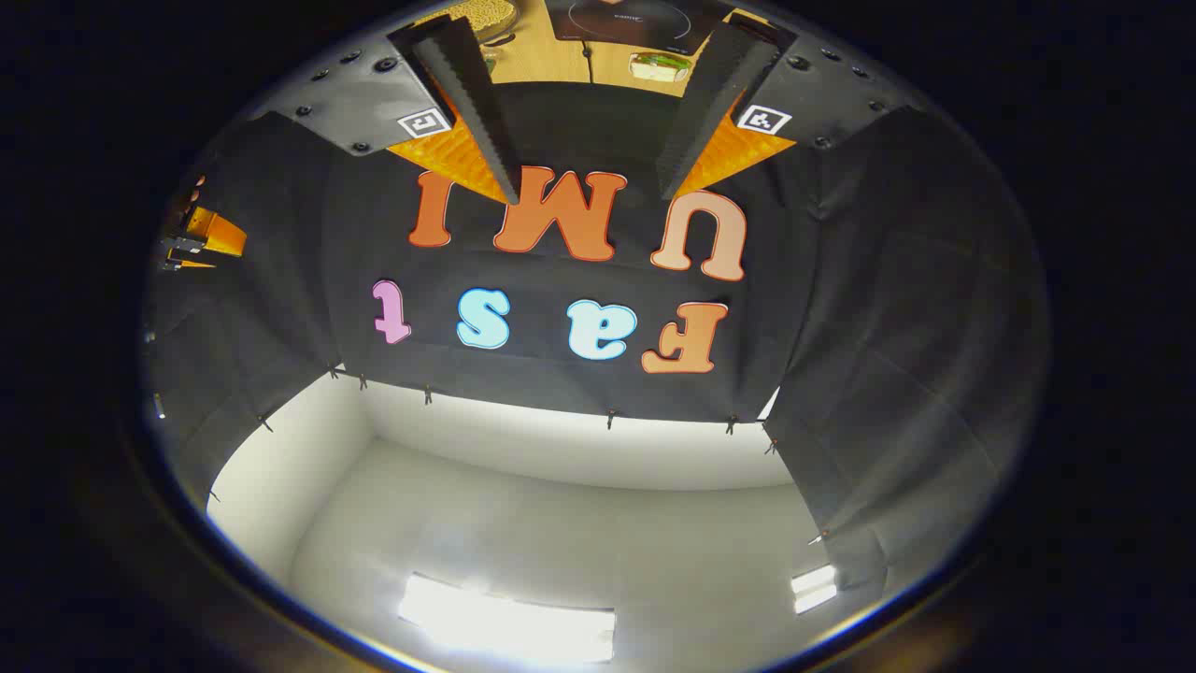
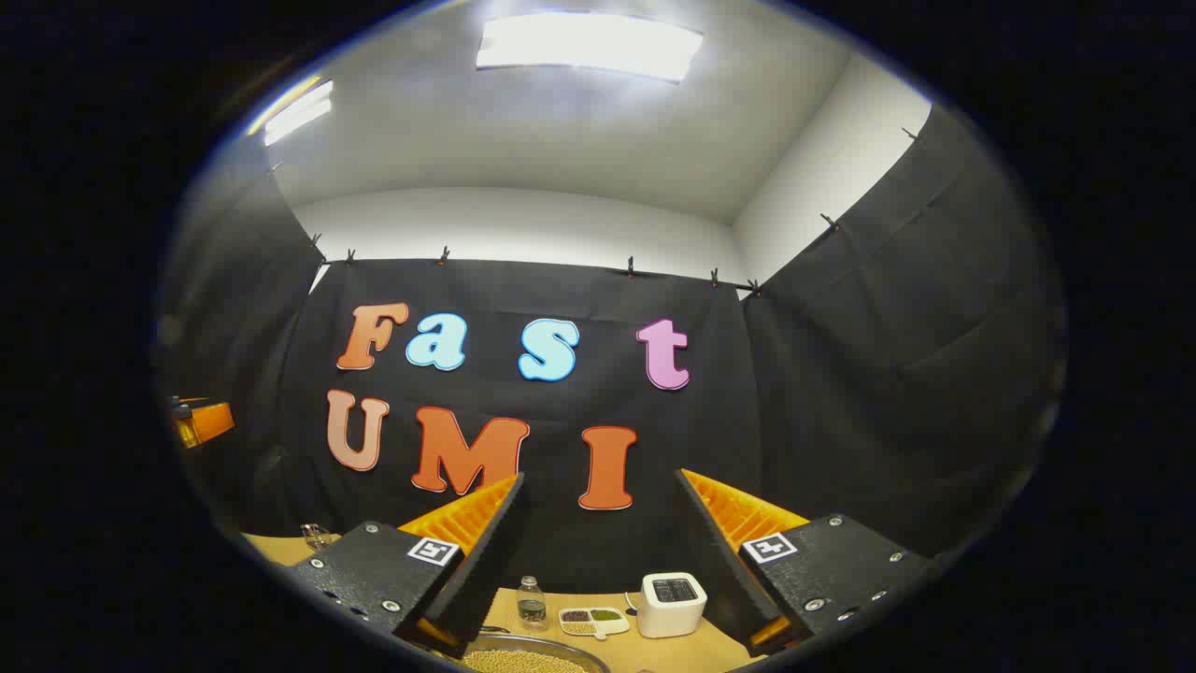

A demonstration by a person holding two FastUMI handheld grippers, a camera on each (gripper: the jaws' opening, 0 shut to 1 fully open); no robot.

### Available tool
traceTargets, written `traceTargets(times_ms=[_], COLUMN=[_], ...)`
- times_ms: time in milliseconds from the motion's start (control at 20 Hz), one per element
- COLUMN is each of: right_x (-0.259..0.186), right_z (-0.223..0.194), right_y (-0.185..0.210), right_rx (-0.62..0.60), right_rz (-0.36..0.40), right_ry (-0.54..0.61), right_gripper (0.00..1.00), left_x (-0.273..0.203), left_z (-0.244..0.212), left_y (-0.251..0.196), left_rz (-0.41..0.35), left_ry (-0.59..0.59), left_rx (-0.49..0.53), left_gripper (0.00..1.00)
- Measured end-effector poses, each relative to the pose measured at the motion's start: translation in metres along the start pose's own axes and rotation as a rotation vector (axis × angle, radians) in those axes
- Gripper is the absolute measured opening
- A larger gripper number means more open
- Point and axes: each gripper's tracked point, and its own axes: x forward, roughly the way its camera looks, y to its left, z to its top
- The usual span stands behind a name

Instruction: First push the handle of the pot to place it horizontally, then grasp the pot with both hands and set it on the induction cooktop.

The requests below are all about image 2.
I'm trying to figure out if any small ceiling light panel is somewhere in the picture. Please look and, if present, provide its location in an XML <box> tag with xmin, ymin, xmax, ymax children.
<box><xmin>262</xmin><ymin>79</ymin><xmax>335</xmax><ymax>148</ymax></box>

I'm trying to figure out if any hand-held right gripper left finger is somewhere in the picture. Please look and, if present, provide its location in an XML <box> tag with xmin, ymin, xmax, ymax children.
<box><xmin>285</xmin><ymin>472</ymin><xmax>526</xmax><ymax>655</ymax></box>

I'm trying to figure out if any row of black cloth clips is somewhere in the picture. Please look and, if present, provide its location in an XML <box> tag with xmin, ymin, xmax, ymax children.
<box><xmin>271</xmin><ymin>126</ymin><xmax>921</xmax><ymax>300</ymax></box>

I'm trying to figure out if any steel pot with black handles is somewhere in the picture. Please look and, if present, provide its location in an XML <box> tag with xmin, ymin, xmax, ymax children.
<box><xmin>458</xmin><ymin>631</ymin><xmax>613</xmax><ymax>673</ymax></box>

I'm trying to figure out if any white toaster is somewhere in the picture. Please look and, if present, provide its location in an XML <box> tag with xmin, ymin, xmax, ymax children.
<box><xmin>639</xmin><ymin>572</ymin><xmax>708</xmax><ymax>639</ymax></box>

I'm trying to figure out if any white divided plate with beans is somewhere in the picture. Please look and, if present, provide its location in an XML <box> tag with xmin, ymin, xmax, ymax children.
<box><xmin>559</xmin><ymin>606</ymin><xmax>632</xmax><ymax>640</ymax></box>

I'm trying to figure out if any pile of yellow soybeans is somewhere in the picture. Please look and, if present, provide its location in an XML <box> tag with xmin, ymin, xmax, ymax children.
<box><xmin>464</xmin><ymin>649</ymin><xmax>590</xmax><ymax>673</ymax></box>

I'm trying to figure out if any large ceiling light panel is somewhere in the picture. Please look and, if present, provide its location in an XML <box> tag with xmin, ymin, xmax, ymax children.
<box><xmin>475</xmin><ymin>11</ymin><xmax>704</xmax><ymax>83</ymax></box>

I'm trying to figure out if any clear plastic bottle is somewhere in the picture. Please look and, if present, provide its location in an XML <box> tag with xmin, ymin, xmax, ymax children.
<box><xmin>517</xmin><ymin>576</ymin><xmax>548</xmax><ymax>629</ymax></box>

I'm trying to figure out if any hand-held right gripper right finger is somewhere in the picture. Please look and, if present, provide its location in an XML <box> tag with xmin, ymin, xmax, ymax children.
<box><xmin>675</xmin><ymin>467</ymin><xmax>935</xmax><ymax>655</ymax></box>

